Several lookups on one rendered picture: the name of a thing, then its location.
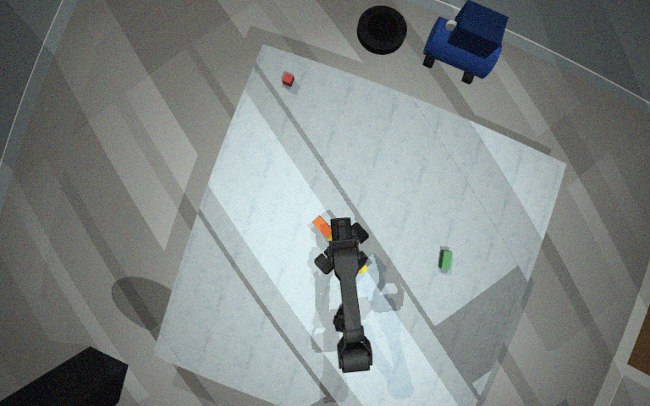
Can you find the small red block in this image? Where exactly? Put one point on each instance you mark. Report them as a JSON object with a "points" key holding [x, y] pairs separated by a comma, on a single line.
{"points": [[288, 79]]}

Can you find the green block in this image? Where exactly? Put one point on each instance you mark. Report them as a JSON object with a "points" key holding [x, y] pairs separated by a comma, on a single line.
{"points": [[445, 259]]}

